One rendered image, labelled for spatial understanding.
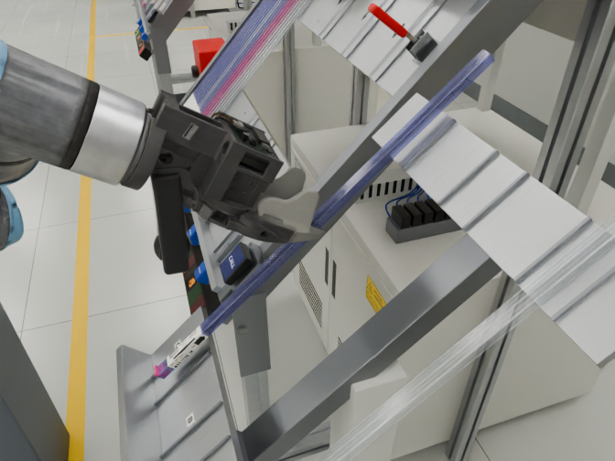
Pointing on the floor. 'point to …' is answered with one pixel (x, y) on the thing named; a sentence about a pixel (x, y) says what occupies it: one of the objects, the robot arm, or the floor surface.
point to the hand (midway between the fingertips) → (307, 230)
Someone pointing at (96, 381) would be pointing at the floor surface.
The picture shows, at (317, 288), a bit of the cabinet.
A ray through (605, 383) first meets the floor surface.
